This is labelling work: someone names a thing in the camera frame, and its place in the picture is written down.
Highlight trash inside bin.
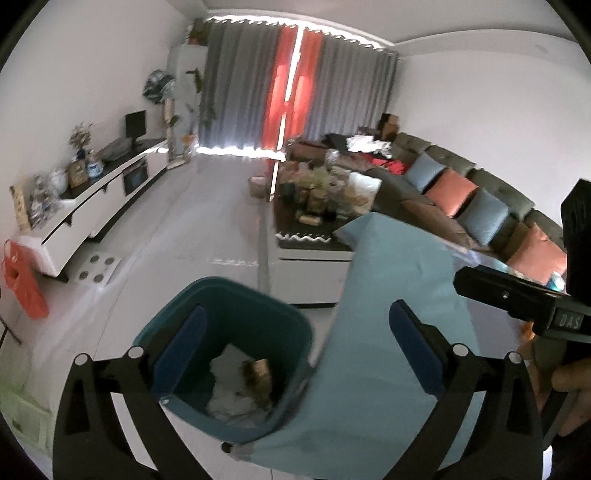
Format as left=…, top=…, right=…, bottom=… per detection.
left=207, top=344, right=273, bottom=426

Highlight teal trash bin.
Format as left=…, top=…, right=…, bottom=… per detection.
left=133, top=277, right=314, bottom=444

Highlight right hand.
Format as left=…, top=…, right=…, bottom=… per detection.
left=518, top=322, right=590, bottom=437

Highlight orange cushion near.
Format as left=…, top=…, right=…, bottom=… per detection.
left=507, top=223, right=567, bottom=285

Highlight orange cushion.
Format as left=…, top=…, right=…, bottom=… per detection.
left=425, top=168, right=478, bottom=218
left=507, top=223, right=567, bottom=285

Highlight blue cushion near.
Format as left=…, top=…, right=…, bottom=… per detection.
left=457, top=189, right=510, bottom=246

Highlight blue cushion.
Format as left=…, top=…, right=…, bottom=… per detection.
left=404, top=152, right=445, bottom=192
left=457, top=189, right=510, bottom=246

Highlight blue grey tablecloth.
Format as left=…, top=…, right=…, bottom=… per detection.
left=232, top=213, right=520, bottom=479

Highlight white egg tray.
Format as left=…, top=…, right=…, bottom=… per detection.
left=73, top=251, right=122, bottom=288

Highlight orange cushion far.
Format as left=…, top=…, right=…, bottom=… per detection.
left=425, top=168, right=478, bottom=218

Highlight dark green sofa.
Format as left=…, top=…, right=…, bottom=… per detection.
left=287, top=133, right=567, bottom=282

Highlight orange plastic bag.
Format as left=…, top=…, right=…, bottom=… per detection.
left=1, top=240, right=49, bottom=320

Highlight white tv cabinet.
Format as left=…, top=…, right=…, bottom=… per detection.
left=16, top=139, right=168, bottom=278

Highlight blue cushion far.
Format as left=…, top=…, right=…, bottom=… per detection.
left=404, top=152, right=445, bottom=192

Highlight cluttered coffee table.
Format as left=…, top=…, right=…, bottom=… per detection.
left=266, top=162, right=381, bottom=305

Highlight pile of clothes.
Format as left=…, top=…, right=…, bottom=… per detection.
left=322, top=133, right=409, bottom=175

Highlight small black monitor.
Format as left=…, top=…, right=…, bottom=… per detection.
left=124, top=110, right=146, bottom=144

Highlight white air conditioner tower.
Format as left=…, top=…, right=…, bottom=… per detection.
left=167, top=44, right=208, bottom=166

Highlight grey and red curtains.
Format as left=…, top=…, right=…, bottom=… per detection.
left=191, top=19, right=399, bottom=150

